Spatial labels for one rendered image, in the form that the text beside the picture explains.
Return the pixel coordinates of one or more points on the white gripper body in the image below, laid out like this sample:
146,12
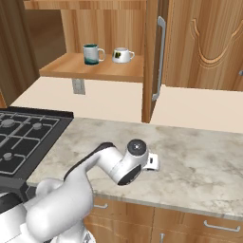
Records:
154,168

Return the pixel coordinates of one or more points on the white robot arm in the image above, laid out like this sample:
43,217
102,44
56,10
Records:
63,202

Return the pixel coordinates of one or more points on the wooden base cabinet door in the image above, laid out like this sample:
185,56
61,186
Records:
120,232

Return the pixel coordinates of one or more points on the white mug with black print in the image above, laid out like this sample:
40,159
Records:
121,55

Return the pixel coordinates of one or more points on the teal and white mug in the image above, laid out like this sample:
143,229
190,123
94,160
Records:
91,54

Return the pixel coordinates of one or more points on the carved wooden cabinet door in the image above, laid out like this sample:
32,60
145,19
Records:
205,44

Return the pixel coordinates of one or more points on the plain wooden cabinet door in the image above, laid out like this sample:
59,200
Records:
14,47

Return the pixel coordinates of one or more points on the narrow wooden drawer front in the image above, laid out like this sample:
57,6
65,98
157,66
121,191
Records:
129,212

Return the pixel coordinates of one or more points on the wide wooden drawer front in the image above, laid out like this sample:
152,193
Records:
190,224

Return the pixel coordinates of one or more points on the black gas stove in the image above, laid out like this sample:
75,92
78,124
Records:
28,139

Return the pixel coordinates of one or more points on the grey wall socket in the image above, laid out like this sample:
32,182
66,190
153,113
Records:
78,86

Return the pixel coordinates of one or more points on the open wooden wall cabinet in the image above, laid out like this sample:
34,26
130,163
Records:
95,68

